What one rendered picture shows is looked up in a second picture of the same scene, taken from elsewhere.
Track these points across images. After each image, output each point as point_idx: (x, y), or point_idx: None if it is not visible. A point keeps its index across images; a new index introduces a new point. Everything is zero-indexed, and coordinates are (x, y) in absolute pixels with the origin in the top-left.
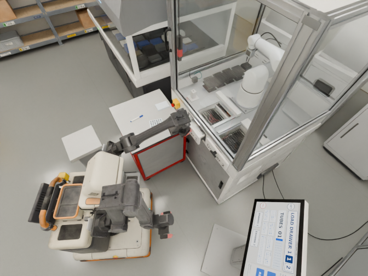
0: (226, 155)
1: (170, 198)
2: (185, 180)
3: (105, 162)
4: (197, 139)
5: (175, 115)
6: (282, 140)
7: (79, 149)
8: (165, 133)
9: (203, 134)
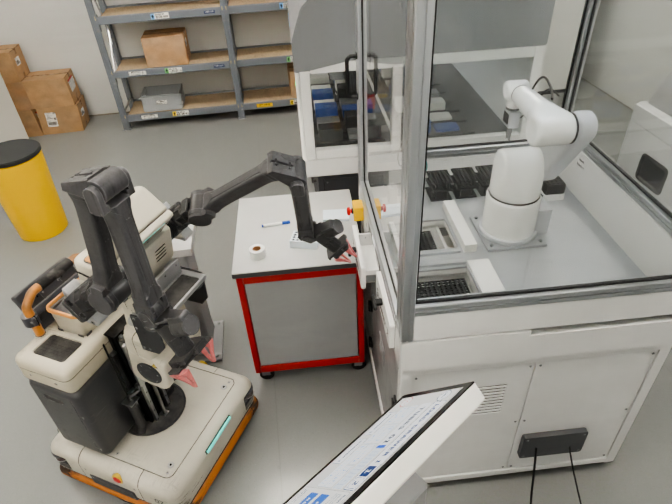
0: (392, 302)
1: (294, 433)
2: (345, 409)
3: (138, 201)
4: (360, 274)
5: (273, 156)
6: (525, 297)
7: None
8: (313, 260)
9: None
